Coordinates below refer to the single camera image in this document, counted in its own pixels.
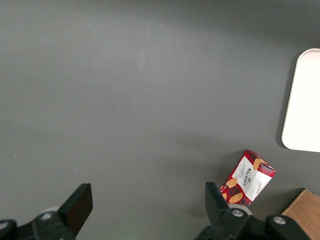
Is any red tartan cookie box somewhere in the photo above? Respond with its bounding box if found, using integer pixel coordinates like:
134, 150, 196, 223
219, 149, 277, 208

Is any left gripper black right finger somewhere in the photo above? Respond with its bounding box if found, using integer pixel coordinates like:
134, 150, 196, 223
196, 181, 310, 240

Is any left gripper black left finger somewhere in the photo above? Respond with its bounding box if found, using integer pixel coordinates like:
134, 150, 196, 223
0, 183, 94, 240

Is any brown wooden board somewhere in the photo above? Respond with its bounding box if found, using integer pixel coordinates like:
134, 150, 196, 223
279, 188, 320, 240

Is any cream white plastic tray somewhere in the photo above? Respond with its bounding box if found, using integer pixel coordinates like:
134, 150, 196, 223
281, 47, 320, 153

